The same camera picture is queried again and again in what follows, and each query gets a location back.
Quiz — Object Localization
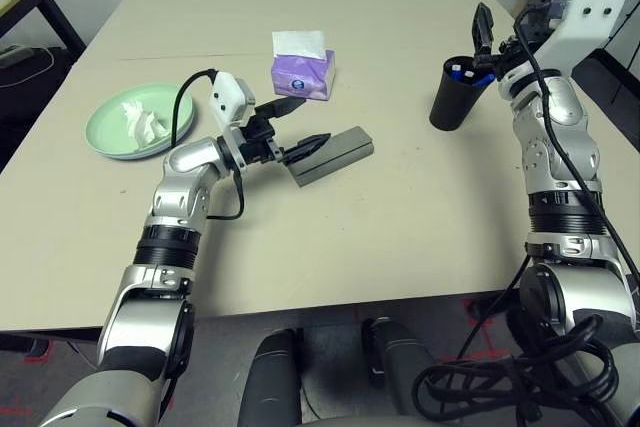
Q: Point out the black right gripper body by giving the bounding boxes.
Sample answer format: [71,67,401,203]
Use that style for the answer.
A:
[473,35,532,83]

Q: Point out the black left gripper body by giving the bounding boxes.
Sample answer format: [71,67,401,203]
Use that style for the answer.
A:
[233,115,286,168]

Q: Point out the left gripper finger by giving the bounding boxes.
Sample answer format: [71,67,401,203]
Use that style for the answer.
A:
[280,132,332,166]
[254,96,307,121]

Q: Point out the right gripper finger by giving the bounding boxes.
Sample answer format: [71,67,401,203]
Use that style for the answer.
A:
[472,2,497,58]
[518,2,550,42]

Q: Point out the grey glasses case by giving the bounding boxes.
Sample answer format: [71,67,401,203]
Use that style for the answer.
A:
[287,125,375,189]

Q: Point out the white tissue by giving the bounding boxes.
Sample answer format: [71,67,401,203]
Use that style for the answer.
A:
[121,99,170,147]

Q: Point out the light green plate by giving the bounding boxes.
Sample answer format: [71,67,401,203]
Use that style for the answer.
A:
[84,82,196,161]

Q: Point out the purple tissue pack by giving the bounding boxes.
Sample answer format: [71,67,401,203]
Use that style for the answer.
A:
[269,29,337,102]

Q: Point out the black plastic cup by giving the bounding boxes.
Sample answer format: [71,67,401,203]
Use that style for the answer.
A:
[428,55,494,133]

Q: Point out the grey right robot leg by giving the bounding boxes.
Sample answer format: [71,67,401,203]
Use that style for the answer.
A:
[363,316,451,418]

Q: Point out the grey robot leg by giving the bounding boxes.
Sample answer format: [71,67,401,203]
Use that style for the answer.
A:
[363,316,451,418]
[239,329,304,427]

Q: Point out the black bag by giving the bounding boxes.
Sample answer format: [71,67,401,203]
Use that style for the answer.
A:
[0,44,81,163]

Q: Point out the grey left robot leg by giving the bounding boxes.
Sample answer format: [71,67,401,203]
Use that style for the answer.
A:
[239,329,304,427]

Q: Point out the grey power adapter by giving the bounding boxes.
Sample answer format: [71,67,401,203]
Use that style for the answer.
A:
[0,44,31,68]

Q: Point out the grey robot waist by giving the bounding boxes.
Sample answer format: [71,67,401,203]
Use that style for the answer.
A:
[299,414,416,427]

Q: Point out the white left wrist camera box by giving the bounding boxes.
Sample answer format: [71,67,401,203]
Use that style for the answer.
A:
[208,71,257,136]

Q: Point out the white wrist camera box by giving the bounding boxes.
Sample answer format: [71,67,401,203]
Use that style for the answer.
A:
[208,71,257,136]
[529,0,632,73]

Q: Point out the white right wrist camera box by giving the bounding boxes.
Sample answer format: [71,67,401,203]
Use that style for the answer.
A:
[529,0,632,73]

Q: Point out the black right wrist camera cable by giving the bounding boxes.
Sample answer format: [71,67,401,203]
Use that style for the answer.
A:
[513,14,640,288]

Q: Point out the thin white cable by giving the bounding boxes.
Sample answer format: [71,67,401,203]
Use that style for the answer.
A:
[0,46,55,88]

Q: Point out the black cable bundle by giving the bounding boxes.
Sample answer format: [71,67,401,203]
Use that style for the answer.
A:
[410,314,621,427]

